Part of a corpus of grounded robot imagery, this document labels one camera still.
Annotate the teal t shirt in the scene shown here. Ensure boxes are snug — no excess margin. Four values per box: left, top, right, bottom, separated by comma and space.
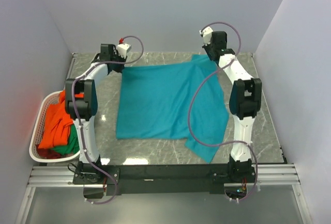
116, 54, 229, 163

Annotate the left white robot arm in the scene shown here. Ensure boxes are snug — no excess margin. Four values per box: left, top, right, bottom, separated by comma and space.
65, 42, 131, 163

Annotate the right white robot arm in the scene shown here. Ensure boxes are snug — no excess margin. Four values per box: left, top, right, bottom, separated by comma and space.
200, 26, 262, 162

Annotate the white laundry basket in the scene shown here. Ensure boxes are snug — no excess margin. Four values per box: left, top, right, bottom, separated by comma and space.
29, 91, 80, 163

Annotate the orange t shirt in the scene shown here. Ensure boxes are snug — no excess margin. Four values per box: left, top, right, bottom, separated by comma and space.
38, 91, 73, 150

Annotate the green t shirt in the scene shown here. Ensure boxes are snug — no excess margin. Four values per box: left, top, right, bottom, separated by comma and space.
52, 124, 80, 156

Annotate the dark red t shirt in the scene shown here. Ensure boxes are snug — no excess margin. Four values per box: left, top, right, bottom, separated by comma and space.
37, 148, 62, 159

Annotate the black base beam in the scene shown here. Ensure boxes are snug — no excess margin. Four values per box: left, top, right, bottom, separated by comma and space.
73, 163, 256, 195

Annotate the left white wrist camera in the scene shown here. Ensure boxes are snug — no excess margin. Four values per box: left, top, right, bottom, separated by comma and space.
116, 38, 131, 59

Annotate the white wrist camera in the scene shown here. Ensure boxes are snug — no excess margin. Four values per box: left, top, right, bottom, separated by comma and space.
116, 38, 131, 59
199, 26, 213, 46

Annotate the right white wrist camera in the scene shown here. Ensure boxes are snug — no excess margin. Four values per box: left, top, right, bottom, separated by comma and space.
199, 26, 213, 46

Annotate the aluminium rail frame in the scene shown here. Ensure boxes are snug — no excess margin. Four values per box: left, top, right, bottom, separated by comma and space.
15, 164, 313, 223

